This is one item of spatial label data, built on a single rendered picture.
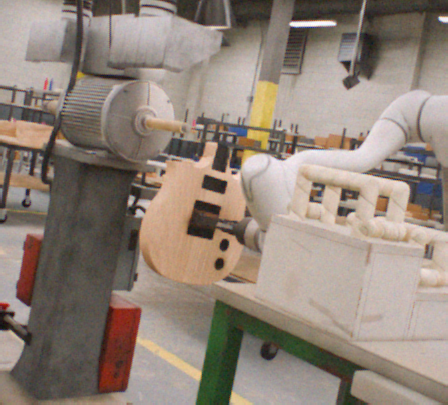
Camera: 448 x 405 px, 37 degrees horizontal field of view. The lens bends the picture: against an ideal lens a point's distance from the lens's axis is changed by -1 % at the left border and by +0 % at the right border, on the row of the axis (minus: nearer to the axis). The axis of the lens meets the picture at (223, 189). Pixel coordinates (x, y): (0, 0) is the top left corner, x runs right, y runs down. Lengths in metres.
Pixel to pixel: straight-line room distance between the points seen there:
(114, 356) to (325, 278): 1.31
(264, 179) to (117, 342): 1.09
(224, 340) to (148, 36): 0.87
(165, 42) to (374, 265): 0.90
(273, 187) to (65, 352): 1.10
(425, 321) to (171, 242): 0.77
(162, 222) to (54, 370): 0.77
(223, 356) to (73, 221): 0.94
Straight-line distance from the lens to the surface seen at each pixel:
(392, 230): 1.23
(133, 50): 1.94
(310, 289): 1.25
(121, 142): 2.08
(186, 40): 1.84
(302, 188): 1.31
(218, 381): 1.46
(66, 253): 2.24
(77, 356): 2.37
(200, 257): 1.90
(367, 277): 1.17
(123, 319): 2.38
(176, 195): 1.80
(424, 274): 1.33
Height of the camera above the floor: 1.20
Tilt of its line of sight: 3 degrees down
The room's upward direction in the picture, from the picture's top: 11 degrees clockwise
